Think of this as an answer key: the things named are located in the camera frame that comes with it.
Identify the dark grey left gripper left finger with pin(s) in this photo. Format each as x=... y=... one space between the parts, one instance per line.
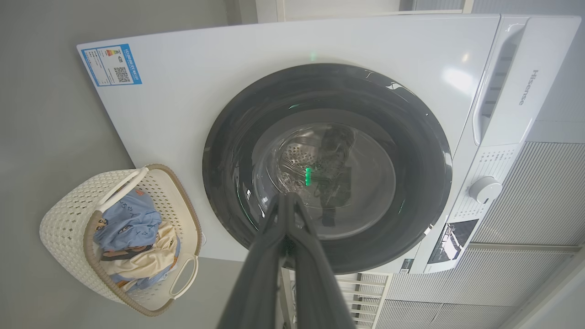
x=260 y=274

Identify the cream and blue garment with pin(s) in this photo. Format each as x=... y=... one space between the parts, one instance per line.
x=146 y=265

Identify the black washer display panel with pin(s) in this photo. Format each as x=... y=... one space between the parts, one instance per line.
x=452 y=242

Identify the white detergent drawer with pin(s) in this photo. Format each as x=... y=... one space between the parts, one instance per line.
x=534 y=82

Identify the stainless steel washer drum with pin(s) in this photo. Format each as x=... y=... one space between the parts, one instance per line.
x=295 y=157

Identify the dark round glass washer door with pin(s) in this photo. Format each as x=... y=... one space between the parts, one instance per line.
x=237 y=137

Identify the white front-load washing machine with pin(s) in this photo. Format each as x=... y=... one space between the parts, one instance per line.
x=205 y=50

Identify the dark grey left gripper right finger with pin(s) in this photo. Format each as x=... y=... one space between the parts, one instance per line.
x=315 y=283

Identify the blue printed garment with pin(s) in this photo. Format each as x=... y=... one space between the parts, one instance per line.
x=128 y=219

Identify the cream perforated laundry basket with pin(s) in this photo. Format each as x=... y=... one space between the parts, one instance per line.
x=68 y=219

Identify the blue energy label sticker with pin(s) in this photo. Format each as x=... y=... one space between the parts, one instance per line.
x=111 y=65

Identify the white washing machine dial knob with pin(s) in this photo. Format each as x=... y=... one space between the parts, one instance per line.
x=485 y=189

